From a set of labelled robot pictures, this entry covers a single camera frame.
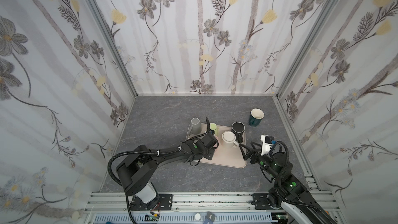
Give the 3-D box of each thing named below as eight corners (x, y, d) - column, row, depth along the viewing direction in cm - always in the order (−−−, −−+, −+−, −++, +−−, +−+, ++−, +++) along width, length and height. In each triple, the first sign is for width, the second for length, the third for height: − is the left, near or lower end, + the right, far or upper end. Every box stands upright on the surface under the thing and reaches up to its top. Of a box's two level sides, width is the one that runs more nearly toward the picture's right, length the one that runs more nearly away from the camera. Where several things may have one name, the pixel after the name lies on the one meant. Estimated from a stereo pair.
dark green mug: (248, 129, 103) (252, 120, 95) (245, 117, 109) (249, 108, 101) (261, 129, 103) (266, 120, 95) (257, 117, 109) (262, 108, 101)
